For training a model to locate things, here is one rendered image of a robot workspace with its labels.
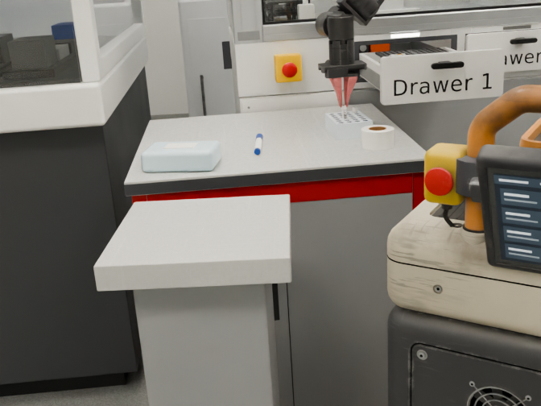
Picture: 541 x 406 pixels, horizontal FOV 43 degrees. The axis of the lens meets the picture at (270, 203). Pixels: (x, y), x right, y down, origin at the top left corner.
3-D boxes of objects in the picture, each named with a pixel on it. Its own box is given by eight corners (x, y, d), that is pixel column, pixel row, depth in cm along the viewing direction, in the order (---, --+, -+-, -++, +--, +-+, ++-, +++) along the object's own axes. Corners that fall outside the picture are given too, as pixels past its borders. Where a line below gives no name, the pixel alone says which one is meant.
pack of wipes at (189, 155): (222, 159, 148) (220, 138, 146) (213, 171, 139) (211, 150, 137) (154, 160, 150) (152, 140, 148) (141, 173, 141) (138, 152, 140)
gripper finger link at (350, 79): (322, 105, 163) (320, 65, 160) (353, 103, 164) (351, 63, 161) (328, 111, 157) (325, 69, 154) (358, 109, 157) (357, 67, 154)
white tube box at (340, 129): (373, 137, 158) (373, 121, 156) (336, 140, 157) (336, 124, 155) (359, 126, 169) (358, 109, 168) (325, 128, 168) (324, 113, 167)
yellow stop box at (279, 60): (303, 81, 187) (301, 55, 185) (276, 83, 187) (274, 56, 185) (300, 78, 192) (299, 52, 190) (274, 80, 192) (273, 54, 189)
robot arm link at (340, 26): (332, 13, 150) (357, 10, 151) (322, 11, 156) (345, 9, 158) (333, 45, 152) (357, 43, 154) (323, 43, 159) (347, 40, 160)
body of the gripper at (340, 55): (317, 71, 160) (316, 39, 158) (361, 68, 161) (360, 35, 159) (322, 76, 154) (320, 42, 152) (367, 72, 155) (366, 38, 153)
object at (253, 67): (594, 70, 198) (599, 18, 193) (238, 97, 193) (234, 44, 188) (476, 37, 288) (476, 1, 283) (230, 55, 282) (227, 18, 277)
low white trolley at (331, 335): (428, 466, 164) (434, 157, 139) (166, 494, 161) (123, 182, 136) (374, 341, 219) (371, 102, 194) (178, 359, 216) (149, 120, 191)
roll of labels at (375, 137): (354, 147, 150) (354, 129, 149) (375, 140, 154) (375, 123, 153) (379, 152, 145) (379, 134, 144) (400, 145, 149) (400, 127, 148)
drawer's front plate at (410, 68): (502, 96, 163) (505, 48, 160) (382, 105, 162) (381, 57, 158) (500, 94, 165) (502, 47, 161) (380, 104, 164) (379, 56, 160)
